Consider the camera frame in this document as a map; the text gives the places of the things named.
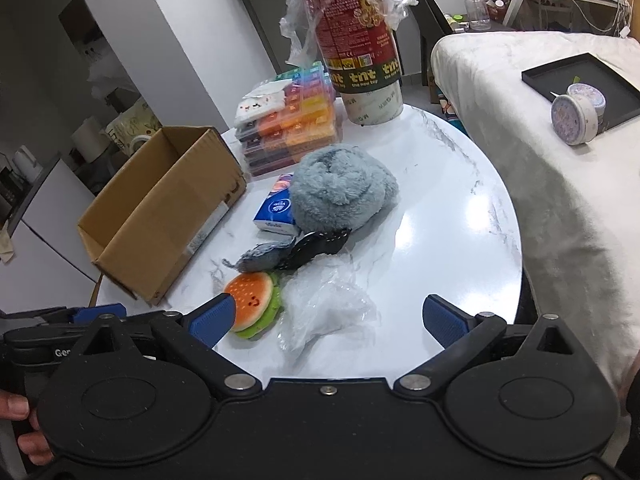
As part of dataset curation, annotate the hamburger plush toy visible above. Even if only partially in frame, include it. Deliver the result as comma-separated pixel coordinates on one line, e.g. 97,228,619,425
224,272,281,339

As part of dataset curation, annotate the dark grey sock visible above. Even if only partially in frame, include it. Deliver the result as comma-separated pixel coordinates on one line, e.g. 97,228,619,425
222,229,352,273

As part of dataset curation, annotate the clear plastic bag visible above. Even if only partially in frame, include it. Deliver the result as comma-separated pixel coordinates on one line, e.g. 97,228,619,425
277,254,378,363

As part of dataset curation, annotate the blue tissue pack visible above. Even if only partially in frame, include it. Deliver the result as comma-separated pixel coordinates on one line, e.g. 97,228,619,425
253,174,299,236

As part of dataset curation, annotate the grey fluffy plush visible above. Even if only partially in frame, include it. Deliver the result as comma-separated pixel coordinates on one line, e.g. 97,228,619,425
290,144,399,233

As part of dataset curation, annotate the person's left hand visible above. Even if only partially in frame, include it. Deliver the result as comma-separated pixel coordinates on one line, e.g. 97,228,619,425
0,390,56,467

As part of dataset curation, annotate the brown cardboard box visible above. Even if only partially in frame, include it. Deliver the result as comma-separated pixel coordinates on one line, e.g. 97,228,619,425
77,127,246,304

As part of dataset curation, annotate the white bed blanket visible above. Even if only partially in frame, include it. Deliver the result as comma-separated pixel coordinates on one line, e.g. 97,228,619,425
431,32,639,387

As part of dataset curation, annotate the white kettle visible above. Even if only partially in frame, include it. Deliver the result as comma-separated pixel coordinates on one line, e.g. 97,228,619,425
12,145,43,184

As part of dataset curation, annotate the cream air fryer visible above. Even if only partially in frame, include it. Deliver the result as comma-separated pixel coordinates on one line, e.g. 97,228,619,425
70,116,111,162

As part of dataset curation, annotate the yellow printed bag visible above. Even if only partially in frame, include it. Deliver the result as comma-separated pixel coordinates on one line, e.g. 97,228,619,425
105,98,162,156

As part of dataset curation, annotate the white card packet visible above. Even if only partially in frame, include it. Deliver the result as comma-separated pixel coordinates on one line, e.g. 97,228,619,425
234,78,293,127

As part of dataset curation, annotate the round white tin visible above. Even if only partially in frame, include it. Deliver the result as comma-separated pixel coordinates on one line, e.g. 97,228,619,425
551,82,606,146

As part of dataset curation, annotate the black rectangular tray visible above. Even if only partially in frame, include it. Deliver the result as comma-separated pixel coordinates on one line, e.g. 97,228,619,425
520,52,640,135

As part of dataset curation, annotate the clear plastic bottle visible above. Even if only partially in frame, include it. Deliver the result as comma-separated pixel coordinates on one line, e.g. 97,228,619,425
465,0,491,32

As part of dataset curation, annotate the red paper bucket with bag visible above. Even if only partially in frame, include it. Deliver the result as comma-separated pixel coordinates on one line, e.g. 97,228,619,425
280,0,418,126

